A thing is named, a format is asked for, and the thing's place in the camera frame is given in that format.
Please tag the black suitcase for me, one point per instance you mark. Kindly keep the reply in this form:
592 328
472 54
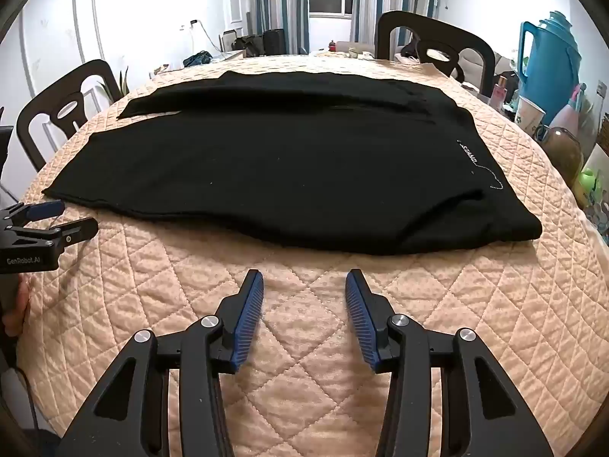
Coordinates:
274 42

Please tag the white paper cup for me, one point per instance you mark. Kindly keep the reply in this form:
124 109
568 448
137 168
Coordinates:
529 113

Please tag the small pink perfume bottle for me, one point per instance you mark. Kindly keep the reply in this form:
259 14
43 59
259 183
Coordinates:
499 95

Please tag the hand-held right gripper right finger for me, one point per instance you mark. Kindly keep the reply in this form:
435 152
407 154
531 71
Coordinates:
359 323

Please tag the green toy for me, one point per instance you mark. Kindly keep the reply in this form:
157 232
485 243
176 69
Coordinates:
587 183

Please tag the black bag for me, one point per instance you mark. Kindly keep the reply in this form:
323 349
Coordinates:
247 46

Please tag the blue thermos jug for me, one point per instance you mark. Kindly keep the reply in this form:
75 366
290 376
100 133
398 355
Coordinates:
547 71

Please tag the teal bag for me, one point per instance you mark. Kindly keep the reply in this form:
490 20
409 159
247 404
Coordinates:
197 59

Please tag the peach quilted blanket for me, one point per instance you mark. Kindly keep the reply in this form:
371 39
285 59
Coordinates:
304 304

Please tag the black pants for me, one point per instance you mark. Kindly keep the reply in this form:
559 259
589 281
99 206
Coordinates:
285 176

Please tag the dark wooden chair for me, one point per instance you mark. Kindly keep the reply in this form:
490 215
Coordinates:
95 76
395 24

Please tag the person's left hand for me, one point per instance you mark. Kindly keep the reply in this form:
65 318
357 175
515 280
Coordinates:
16 312

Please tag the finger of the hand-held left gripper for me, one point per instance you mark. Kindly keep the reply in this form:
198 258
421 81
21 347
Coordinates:
45 211
81 229

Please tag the green potted plant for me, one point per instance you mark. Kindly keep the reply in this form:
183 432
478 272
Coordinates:
119 86

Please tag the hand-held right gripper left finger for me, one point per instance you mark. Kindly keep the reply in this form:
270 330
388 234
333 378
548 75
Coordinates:
250 323

